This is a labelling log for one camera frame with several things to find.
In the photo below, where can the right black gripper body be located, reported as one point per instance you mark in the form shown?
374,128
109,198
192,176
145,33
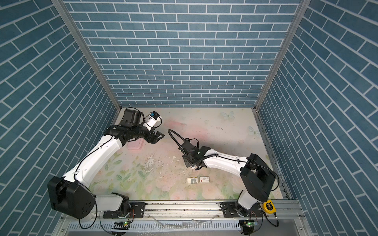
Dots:
187,161

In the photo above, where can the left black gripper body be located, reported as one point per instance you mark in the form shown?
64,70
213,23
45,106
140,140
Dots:
141,132

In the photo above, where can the staple box tray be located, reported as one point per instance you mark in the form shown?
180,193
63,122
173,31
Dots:
192,180

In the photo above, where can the staple box sleeve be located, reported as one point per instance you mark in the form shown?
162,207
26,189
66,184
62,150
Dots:
204,179

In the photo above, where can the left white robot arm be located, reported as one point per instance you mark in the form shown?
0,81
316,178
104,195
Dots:
71,195

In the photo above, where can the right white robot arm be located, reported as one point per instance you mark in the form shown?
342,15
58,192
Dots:
257,177

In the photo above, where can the pink flat case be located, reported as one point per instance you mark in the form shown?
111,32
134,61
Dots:
135,145

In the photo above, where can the yellow tape measure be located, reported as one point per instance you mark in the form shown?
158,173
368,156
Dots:
269,207

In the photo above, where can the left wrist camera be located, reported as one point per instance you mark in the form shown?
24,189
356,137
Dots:
152,121

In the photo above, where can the aluminium front rail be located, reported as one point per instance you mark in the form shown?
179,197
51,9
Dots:
194,218

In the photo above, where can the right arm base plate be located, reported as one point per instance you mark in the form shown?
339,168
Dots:
231,209

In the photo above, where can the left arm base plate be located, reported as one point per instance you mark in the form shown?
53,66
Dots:
129,210

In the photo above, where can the aluminium corner post left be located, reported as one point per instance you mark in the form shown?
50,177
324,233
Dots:
79,39

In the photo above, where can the aluminium corner post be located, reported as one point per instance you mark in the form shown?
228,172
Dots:
79,39
299,14

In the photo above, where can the aluminium corner post right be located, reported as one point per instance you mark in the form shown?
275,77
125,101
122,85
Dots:
299,14

